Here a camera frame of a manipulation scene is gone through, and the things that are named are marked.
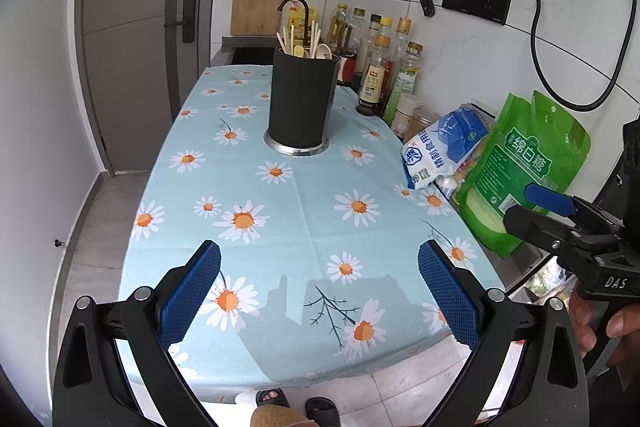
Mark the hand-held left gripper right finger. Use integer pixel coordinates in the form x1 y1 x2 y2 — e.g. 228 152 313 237
417 239 591 427

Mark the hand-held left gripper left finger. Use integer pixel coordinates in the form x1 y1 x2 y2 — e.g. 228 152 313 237
50 239 222 427

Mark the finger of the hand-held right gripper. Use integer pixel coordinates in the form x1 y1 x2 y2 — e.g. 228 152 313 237
524 184 626 239
501 205 623 269

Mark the black utensil holder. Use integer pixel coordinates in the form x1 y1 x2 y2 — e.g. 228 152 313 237
264 47 341 156

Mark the person's right hand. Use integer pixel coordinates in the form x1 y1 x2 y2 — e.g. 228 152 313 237
570 293 640 357

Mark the green sugar bag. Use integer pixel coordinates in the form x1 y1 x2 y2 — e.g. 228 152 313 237
457 91 591 258

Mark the small clear plastic bag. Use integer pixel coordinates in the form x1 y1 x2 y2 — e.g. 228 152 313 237
435 147 483 202

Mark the blue white salt bag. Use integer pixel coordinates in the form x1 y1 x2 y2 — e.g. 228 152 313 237
402 103 488 190

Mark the black slipper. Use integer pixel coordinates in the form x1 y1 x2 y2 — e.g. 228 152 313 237
255 388 292 408
305 397 342 427

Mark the blue daisy print tablecloth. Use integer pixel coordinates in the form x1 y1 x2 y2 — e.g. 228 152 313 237
117 66 506 395

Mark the person's brown fuzzy trouser leg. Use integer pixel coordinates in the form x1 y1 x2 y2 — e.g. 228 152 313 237
250 405 316 427

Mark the clear bottle green label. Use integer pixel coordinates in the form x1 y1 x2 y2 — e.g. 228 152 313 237
382 42 425 124

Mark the dark bottle red label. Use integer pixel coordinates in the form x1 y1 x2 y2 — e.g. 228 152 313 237
338 52 358 86

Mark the glass bottle dark cap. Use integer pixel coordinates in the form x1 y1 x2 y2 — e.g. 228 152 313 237
367 13 383 52

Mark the kitchen sink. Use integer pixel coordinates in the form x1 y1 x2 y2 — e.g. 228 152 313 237
220 36 281 66

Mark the grey door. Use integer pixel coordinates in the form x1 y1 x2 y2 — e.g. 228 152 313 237
80 0 221 178

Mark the golden oil bottle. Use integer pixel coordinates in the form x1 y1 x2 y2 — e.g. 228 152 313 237
327 3 351 52

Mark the yellow plastic bottle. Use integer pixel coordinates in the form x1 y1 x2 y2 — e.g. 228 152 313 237
292 7 319 48

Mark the wooden cutting board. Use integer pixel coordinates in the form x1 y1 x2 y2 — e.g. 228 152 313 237
230 0 287 38

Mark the black cable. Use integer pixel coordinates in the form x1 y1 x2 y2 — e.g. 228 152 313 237
531 0 633 110

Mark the black door lock handle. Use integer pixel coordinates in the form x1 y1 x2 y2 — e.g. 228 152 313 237
164 0 197 44

